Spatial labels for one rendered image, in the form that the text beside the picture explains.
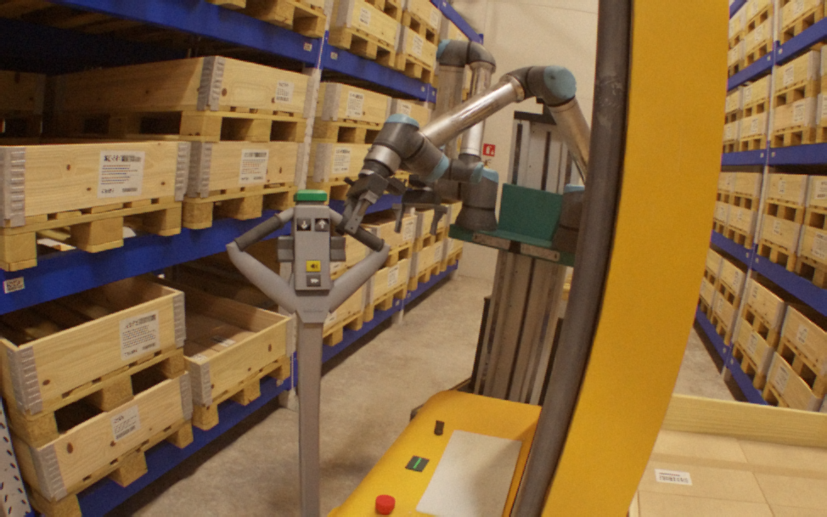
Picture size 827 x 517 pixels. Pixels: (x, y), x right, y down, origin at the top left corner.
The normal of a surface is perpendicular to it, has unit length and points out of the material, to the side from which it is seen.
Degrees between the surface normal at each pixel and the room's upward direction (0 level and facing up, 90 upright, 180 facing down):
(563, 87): 85
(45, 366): 90
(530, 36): 90
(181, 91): 90
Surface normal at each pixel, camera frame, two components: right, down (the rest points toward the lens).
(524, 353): -0.55, 0.11
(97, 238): 0.95, 0.17
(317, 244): 0.50, -0.04
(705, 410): -0.30, 0.17
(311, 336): 0.48, 0.23
